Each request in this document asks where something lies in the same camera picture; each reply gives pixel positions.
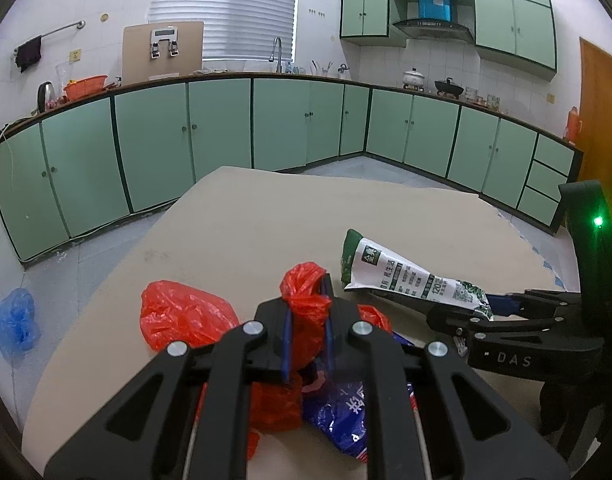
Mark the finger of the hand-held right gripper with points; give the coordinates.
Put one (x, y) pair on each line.
(456, 322)
(541, 302)

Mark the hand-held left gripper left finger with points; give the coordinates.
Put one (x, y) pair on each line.
(287, 345)

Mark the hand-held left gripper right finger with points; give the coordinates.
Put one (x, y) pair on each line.
(330, 345)

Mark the green white snack packet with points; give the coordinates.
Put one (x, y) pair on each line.
(386, 275)

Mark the red plastic bag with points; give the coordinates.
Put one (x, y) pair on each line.
(185, 310)

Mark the blue snack packet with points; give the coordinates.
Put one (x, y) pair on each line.
(336, 410)

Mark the orange thermos flask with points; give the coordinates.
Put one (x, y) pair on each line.
(572, 125)

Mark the wooden door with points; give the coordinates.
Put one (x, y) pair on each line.
(603, 110)

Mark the glass jars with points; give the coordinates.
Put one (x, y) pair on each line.
(481, 97)

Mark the black wok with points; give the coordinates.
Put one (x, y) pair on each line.
(448, 87)

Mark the green base cabinets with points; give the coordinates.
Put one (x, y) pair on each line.
(150, 145)

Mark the white cooking pot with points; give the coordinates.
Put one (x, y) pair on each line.
(414, 79)

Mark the blue plastic bag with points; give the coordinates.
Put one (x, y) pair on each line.
(15, 322)

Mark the small steel kettle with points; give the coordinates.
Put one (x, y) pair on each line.
(343, 70)

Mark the utensil holder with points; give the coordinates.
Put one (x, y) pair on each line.
(322, 69)

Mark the range hood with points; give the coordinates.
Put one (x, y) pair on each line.
(433, 30)

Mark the steel kitchen faucet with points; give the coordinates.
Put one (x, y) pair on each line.
(277, 47)

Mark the orange plastic basin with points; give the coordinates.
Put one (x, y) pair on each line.
(85, 87)

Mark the wooden board with clamps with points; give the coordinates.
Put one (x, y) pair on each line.
(135, 55)

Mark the white window blinds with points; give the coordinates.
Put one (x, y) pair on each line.
(225, 7)

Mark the steel electric kettle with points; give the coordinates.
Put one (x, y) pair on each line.
(46, 96)

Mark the dark towel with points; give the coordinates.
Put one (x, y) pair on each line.
(28, 54)

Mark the green wall cabinets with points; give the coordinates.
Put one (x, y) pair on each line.
(511, 20)

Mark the metal towel rail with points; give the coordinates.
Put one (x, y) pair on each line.
(60, 31)

